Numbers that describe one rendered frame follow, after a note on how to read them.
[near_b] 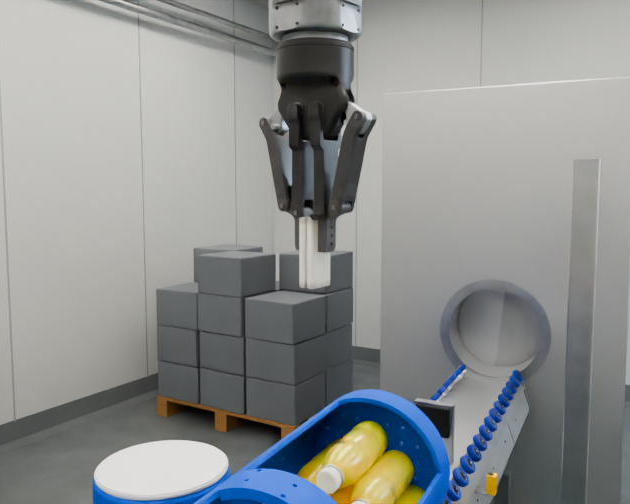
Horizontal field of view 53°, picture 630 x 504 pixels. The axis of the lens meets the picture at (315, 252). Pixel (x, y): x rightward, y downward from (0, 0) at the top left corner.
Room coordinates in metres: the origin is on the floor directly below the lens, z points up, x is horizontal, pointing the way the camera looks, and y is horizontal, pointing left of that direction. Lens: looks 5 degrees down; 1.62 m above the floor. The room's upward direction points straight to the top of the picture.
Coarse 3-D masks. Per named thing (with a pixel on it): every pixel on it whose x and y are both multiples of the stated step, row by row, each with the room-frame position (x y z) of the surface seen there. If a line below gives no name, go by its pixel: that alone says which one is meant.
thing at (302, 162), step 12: (288, 108) 0.63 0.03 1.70; (300, 108) 0.62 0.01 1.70; (288, 120) 0.63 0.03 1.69; (300, 120) 0.62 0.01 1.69; (300, 132) 0.62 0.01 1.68; (300, 144) 0.63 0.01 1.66; (300, 156) 0.63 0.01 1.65; (312, 156) 0.64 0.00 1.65; (300, 168) 0.63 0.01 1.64; (312, 168) 0.64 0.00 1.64; (300, 180) 0.63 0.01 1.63; (312, 180) 0.64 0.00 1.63; (300, 192) 0.63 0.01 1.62; (312, 192) 0.64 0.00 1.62; (300, 204) 0.63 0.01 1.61; (312, 204) 0.64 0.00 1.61; (300, 216) 0.63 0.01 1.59
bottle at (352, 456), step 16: (352, 432) 1.10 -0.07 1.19; (368, 432) 1.11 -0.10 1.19; (384, 432) 1.14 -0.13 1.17; (336, 448) 1.04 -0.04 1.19; (352, 448) 1.04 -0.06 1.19; (368, 448) 1.07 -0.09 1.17; (384, 448) 1.13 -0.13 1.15; (336, 464) 1.01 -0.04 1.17; (352, 464) 1.01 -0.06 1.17; (368, 464) 1.06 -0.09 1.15; (352, 480) 1.01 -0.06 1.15
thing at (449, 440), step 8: (416, 400) 1.60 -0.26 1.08; (424, 400) 1.60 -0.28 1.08; (432, 400) 1.60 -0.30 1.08; (424, 408) 1.57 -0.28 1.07; (432, 408) 1.56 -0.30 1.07; (440, 408) 1.56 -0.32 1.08; (448, 408) 1.56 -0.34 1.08; (432, 416) 1.56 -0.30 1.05; (440, 416) 1.55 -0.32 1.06; (448, 416) 1.55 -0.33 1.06; (440, 424) 1.55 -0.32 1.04; (448, 424) 1.55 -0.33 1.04; (440, 432) 1.55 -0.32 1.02; (448, 432) 1.55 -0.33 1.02; (448, 440) 1.56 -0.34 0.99; (448, 448) 1.56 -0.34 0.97; (448, 456) 1.56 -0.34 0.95
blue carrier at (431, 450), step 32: (320, 416) 1.11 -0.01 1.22; (352, 416) 1.23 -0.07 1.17; (384, 416) 1.20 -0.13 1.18; (416, 416) 1.14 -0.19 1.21; (288, 448) 1.13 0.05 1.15; (320, 448) 1.26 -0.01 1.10; (416, 448) 1.17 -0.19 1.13; (256, 480) 0.82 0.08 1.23; (288, 480) 0.82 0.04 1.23; (416, 480) 1.17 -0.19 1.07; (448, 480) 1.14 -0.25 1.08
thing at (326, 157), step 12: (312, 108) 0.61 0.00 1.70; (312, 120) 0.61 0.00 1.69; (312, 132) 0.61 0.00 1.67; (312, 144) 0.61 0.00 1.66; (324, 144) 0.61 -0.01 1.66; (336, 144) 0.63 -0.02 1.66; (324, 156) 0.61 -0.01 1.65; (336, 156) 0.63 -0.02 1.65; (324, 168) 0.61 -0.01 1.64; (324, 180) 0.61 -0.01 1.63; (324, 192) 0.61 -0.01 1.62; (324, 204) 0.61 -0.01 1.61; (312, 216) 0.61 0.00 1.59; (324, 216) 0.61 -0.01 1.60
